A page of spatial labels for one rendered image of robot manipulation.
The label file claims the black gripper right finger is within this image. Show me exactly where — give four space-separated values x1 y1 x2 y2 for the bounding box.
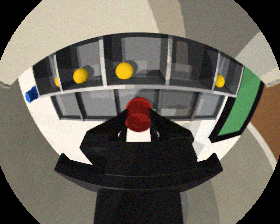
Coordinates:
149 109 194 143

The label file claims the green tray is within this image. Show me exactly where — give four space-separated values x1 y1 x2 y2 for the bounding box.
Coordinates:
208 66 265 143

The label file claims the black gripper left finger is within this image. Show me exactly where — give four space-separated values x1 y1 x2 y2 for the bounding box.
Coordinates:
83 109 128 142

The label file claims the blue round plug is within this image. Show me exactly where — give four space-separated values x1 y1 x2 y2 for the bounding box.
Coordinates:
25 86 39 103

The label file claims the grey slanted cover panel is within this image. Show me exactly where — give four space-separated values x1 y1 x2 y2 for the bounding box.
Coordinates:
0 0 280 122

